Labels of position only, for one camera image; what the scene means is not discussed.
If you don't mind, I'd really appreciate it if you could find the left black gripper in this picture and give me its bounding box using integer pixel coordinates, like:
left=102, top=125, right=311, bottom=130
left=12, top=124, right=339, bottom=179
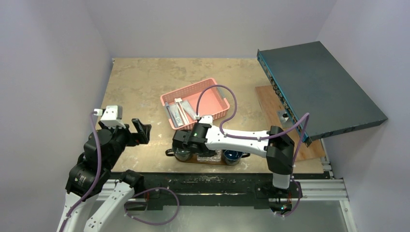
left=100, top=117, right=151, bottom=169

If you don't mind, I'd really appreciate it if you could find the oval wooden tray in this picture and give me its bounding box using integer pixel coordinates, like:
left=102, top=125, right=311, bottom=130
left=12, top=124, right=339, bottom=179
left=175, top=153, right=227, bottom=166

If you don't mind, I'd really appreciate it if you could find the dark green enamel mug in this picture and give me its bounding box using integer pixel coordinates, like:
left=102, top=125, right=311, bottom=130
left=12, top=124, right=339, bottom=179
left=165, top=147, right=193, bottom=162

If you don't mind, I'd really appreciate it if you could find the blue enamel mug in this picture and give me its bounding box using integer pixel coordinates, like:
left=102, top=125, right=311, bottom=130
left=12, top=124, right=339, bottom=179
left=222, top=150, right=250, bottom=166

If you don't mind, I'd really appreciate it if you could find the pink plastic basket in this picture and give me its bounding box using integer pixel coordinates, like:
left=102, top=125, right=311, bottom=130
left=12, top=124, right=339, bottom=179
left=160, top=78, right=230, bottom=130

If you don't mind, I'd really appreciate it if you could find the clear plastic holder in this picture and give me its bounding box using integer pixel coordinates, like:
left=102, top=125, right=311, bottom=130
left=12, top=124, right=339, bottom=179
left=196, top=150, right=222, bottom=163

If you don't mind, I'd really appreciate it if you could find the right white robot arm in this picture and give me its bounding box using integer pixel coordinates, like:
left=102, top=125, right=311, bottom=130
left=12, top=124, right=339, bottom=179
left=172, top=123, right=295, bottom=197

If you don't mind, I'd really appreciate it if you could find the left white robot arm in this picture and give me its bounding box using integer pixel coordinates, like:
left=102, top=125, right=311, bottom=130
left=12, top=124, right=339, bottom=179
left=57, top=118, right=152, bottom=232

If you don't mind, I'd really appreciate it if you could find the wooden board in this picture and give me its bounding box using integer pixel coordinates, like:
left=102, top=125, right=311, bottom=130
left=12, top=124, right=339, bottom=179
left=255, top=86, right=325, bottom=161

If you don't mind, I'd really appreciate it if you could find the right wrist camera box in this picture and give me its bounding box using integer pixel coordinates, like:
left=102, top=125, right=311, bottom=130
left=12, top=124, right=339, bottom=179
left=195, top=115, right=213, bottom=126

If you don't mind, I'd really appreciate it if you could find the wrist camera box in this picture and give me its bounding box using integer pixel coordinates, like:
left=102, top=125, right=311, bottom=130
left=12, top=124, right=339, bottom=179
left=91, top=105, right=126, bottom=129
left=195, top=115, right=213, bottom=126

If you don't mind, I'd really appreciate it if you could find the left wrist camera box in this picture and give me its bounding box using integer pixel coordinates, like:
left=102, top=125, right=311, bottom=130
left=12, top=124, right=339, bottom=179
left=91, top=105, right=126, bottom=129

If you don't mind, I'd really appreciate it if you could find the black aluminium base frame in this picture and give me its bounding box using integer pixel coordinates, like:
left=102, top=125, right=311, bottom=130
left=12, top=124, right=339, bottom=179
left=72, top=171, right=350, bottom=212

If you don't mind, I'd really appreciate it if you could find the metal bracket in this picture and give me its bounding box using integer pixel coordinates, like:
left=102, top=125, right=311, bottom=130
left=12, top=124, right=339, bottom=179
left=277, top=110, right=293, bottom=129

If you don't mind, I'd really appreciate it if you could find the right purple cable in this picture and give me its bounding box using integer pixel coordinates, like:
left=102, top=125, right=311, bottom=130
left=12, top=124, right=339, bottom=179
left=195, top=84, right=311, bottom=218

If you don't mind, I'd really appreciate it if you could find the dark network switch box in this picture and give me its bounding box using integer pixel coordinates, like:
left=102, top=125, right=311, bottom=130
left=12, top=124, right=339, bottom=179
left=257, top=41, right=387, bottom=145

